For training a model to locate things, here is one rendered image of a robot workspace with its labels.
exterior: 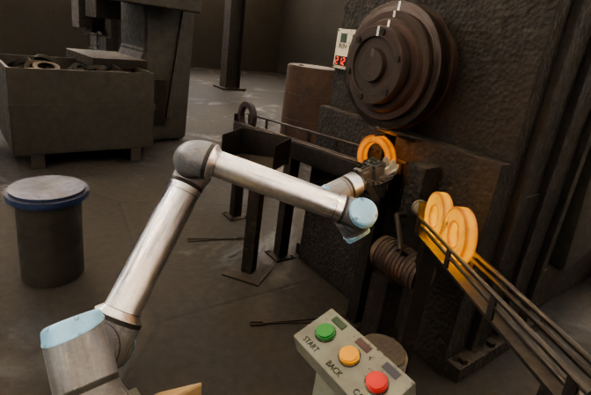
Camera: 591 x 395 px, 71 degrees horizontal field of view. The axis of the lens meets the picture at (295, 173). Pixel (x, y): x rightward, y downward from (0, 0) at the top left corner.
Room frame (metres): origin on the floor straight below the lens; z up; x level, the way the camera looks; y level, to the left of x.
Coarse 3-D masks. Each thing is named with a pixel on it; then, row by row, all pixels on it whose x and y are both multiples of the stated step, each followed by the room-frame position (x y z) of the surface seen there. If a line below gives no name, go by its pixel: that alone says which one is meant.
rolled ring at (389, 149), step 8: (368, 136) 1.68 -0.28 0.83; (376, 136) 1.65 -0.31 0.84; (384, 136) 1.65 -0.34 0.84; (360, 144) 1.71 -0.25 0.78; (368, 144) 1.69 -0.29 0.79; (384, 144) 1.61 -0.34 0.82; (392, 144) 1.62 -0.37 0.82; (360, 152) 1.71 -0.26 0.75; (384, 152) 1.61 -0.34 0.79; (392, 152) 1.59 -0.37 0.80; (360, 160) 1.70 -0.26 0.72
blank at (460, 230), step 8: (456, 208) 1.06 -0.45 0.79; (464, 208) 1.05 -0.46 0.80; (448, 216) 1.10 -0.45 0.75; (456, 216) 1.05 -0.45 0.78; (464, 216) 1.02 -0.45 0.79; (472, 216) 1.02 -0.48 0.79; (448, 224) 1.09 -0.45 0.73; (456, 224) 1.04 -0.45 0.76; (464, 224) 1.00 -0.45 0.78; (472, 224) 1.00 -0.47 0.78; (448, 232) 1.08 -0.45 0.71; (456, 232) 1.08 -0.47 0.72; (464, 232) 0.99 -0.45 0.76; (472, 232) 0.98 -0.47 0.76; (448, 240) 1.07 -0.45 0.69; (456, 240) 1.07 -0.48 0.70; (464, 240) 0.98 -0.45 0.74; (472, 240) 0.98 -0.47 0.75; (456, 248) 1.01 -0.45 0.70; (464, 248) 0.97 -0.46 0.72; (472, 248) 0.97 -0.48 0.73; (464, 256) 0.97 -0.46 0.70; (472, 256) 0.98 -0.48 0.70
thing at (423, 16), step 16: (368, 16) 1.75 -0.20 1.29; (416, 16) 1.57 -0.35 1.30; (432, 16) 1.58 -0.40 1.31; (432, 32) 1.51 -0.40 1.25; (432, 48) 1.49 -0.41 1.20; (448, 48) 1.51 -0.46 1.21; (432, 64) 1.48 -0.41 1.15; (448, 64) 1.50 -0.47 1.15; (432, 80) 1.47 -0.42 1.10; (352, 96) 1.77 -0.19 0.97; (432, 96) 1.46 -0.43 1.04; (416, 112) 1.50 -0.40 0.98
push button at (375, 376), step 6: (372, 372) 0.62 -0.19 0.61; (378, 372) 0.62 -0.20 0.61; (366, 378) 0.62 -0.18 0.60; (372, 378) 0.61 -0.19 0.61; (378, 378) 0.61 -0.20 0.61; (384, 378) 0.61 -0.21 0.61; (366, 384) 0.61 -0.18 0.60; (372, 384) 0.60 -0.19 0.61; (378, 384) 0.60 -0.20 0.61; (384, 384) 0.60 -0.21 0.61; (372, 390) 0.59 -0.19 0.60; (378, 390) 0.59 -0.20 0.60; (384, 390) 0.60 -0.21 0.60
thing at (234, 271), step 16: (240, 128) 1.99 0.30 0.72; (224, 144) 1.85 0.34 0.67; (240, 144) 2.01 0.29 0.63; (256, 144) 1.99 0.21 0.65; (272, 144) 1.97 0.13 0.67; (288, 144) 1.91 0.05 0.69; (256, 160) 1.89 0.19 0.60; (272, 160) 1.91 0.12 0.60; (256, 208) 1.84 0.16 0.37; (256, 224) 1.84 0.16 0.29; (256, 240) 1.86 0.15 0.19; (256, 256) 1.88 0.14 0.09; (224, 272) 1.83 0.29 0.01; (240, 272) 1.85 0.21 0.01; (256, 272) 1.87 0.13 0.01
